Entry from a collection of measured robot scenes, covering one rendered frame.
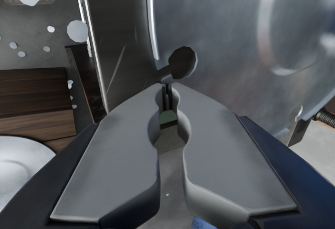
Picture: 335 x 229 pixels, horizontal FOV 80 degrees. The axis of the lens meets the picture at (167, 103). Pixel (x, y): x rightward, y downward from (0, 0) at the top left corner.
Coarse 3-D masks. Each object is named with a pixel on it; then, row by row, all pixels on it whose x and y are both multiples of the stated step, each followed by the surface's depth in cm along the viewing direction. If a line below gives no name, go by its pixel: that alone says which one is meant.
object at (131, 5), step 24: (96, 0) 9; (120, 0) 10; (144, 0) 10; (96, 24) 10; (120, 24) 10; (144, 24) 11; (96, 48) 10; (120, 48) 11; (144, 48) 11; (120, 72) 12; (144, 72) 12; (168, 72) 13; (120, 96) 12
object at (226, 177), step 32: (192, 96) 10; (192, 128) 8; (224, 128) 8; (192, 160) 6; (224, 160) 6; (256, 160) 6; (192, 192) 6; (224, 192) 5; (256, 192) 5; (224, 224) 6
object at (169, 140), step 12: (72, 48) 76; (84, 48) 76; (72, 60) 80; (84, 60) 65; (72, 72) 82; (84, 72) 57; (96, 72) 57; (84, 84) 51; (96, 84) 51; (96, 96) 46; (96, 108) 41; (96, 120) 38; (168, 132) 36; (156, 144) 36; (168, 144) 37; (180, 144) 39
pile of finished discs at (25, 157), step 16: (0, 144) 52; (16, 144) 54; (32, 144) 56; (0, 160) 54; (16, 160) 56; (32, 160) 58; (48, 160) 60; (0, 176) 55; (16, 176) 57; (0, 192) 58; (16, 192) 61; (0, 208) 61
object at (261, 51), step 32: (160, 0) 10; (192, 0) 11; (224, 0) 12; (256, 0) 13; (288, 0) 14; (320, 0) 15; (160, 32) 11; (192, 32) 12; (224, 32) 13; (256, 32) 14; (288, 32) 15; (320, 32) 17; (160, 64) 12; (224, 64) 15; (256, 64) 16; (288, 64) 17; (320, 64) 21; (224, 96) 16; (256, 96) 18; (288, 96) 21; (320, 96) 24
